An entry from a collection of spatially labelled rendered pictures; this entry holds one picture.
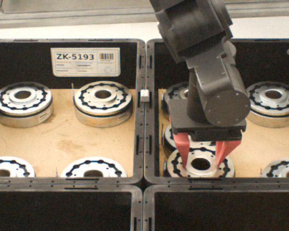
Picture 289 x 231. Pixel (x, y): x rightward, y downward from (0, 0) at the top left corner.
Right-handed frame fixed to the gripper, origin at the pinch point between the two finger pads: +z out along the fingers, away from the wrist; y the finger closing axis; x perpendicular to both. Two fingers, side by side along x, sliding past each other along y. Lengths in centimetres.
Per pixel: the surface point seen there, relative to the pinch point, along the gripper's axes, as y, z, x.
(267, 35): 31, 22, 69
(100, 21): -4, 101, 213
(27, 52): -26.4, 0.9, 32.0
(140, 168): -9.7, -3.8, -5.3
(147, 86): -6.4, -2.9, 15.0
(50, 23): -28, 102, 215
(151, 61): -4.7, -1.0, 25.1
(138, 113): -8.6, -3.2, 7.7
